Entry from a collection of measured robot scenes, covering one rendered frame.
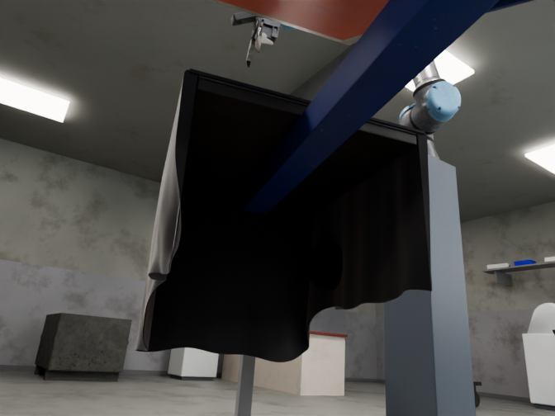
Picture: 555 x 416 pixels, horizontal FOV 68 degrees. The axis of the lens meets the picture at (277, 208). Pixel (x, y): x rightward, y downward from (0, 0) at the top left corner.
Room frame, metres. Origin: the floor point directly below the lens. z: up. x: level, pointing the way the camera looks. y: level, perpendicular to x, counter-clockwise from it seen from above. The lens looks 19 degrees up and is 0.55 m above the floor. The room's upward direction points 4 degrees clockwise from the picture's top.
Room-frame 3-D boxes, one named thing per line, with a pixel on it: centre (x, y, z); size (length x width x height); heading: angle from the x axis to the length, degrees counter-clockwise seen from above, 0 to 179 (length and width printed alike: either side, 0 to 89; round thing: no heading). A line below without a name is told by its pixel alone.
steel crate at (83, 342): (6.31, 2.68, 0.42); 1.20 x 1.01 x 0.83; 33
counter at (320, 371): (7.36, -0.20, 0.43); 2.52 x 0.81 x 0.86; 33
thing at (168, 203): (0.76, 0.21, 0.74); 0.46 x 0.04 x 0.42; 18
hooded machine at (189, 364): (7.59, 1.24, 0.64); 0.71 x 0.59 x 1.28; 123
